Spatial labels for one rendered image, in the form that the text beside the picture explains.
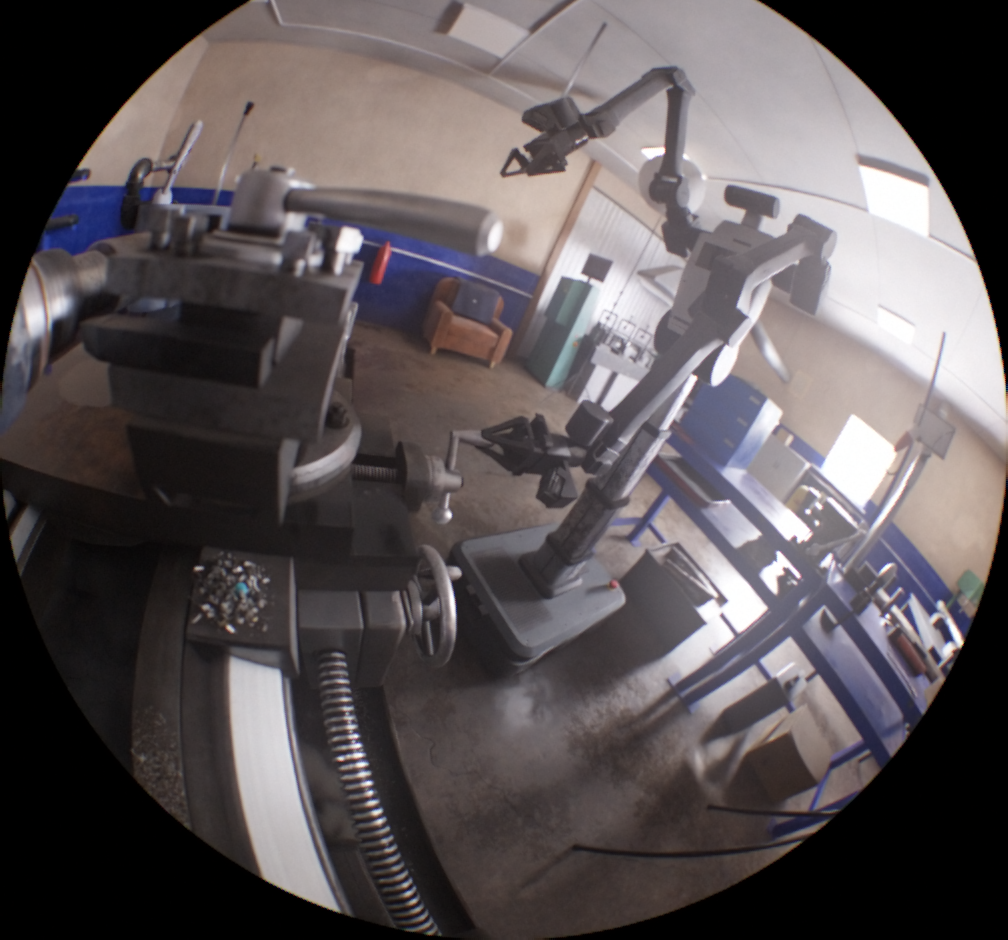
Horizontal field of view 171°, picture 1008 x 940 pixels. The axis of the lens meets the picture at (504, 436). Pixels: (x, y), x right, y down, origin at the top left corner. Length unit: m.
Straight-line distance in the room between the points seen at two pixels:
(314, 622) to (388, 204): 0.38
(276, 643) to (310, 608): 0.11
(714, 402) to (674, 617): 1.11
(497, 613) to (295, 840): 0.98
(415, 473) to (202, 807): 0.45
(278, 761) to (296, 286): 0.34
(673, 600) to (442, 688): 1.18
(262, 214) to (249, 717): 0.37
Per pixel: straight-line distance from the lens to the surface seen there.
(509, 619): 1.16
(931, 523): 6.99
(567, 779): 1.37
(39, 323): 0.30
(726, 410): 1.79
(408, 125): 4.71
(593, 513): 1.10
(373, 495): 0.44
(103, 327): 0.27
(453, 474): 0.50
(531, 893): 1.34
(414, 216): 0.18
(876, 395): 6.96
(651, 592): 1.91
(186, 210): 0.61
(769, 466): 6.53
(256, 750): 0.33
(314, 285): 0.19
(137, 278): 0.24
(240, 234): 0.26
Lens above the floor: 1.17
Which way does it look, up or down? 25 degrees down
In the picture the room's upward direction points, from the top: 25 degrees clockwise
